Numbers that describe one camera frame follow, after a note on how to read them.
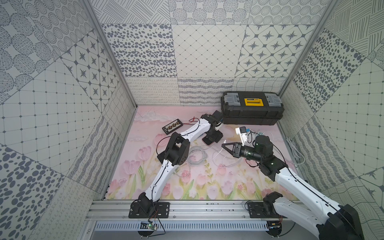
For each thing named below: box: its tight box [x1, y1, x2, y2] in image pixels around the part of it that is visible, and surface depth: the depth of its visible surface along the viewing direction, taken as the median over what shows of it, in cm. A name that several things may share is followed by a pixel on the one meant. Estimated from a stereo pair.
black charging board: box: [162, 118, 184, 135], surface depth 109 cm
